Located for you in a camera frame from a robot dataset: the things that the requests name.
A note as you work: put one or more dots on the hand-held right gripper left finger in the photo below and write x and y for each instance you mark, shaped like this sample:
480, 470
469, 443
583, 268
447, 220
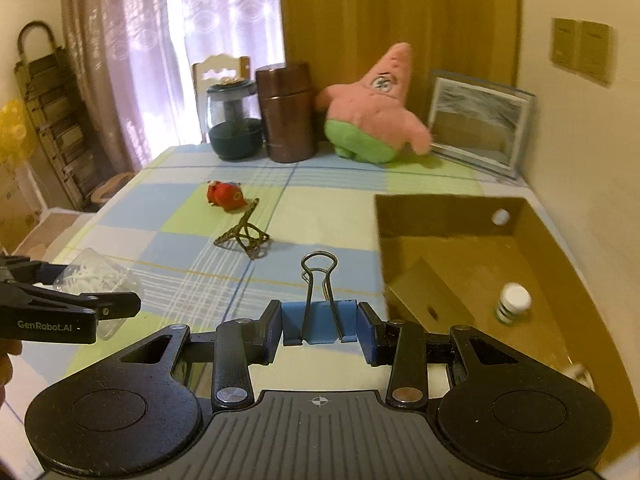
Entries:
272, 332

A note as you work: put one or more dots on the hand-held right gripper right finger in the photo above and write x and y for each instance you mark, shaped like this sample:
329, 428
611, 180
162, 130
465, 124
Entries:
367, 337

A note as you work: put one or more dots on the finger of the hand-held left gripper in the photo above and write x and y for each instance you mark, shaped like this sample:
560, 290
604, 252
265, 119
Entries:
112, 305
30, 270

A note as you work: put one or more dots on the clear bag of white picks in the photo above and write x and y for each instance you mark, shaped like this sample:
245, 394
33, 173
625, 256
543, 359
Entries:
95, 270

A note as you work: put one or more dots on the blue binder clip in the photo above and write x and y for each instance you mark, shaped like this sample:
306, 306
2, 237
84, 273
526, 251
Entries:
320, 325

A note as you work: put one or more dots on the white green-striped bottle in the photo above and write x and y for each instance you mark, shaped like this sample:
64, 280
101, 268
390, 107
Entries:
514, 302

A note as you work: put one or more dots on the brown cardboard box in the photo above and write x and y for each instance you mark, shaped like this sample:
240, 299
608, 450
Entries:
550, 260

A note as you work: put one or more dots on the brown cardboard carton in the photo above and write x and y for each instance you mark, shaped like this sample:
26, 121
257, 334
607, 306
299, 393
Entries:
15, 205

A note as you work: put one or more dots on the checked pastel tablecloth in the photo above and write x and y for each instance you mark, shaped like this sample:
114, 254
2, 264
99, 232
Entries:
200, 270

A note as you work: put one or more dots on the yellow plastic bag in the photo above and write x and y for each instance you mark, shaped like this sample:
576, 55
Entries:
11, 130

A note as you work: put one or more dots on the small red toy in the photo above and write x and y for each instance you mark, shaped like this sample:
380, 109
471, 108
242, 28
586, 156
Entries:
227, 196

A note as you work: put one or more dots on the glass jar with dark base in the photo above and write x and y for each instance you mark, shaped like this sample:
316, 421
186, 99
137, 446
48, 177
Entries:
235, 140

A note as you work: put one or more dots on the small white plastic object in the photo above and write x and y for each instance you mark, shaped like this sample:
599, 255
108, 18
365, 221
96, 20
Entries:
577, 374

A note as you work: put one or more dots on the brown metal canister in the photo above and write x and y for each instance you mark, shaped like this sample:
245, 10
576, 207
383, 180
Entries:
287, 115

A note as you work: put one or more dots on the pink starfish plush toy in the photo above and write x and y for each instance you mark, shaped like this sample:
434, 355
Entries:
370, 115

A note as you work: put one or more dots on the sheer pale curtain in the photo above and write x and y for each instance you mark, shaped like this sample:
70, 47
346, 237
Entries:
150, 60

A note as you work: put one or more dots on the cream wooden chair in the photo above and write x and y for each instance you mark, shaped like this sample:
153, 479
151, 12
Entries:
215, 67

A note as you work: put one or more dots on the mustard yellow curtain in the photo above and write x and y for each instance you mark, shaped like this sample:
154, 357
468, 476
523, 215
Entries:
375, 10

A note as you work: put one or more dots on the silver picture frame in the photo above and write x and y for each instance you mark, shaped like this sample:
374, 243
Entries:
475, 125

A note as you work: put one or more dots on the beige wall switch plate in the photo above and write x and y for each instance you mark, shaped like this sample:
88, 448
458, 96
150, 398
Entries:
597, 52
566, 42

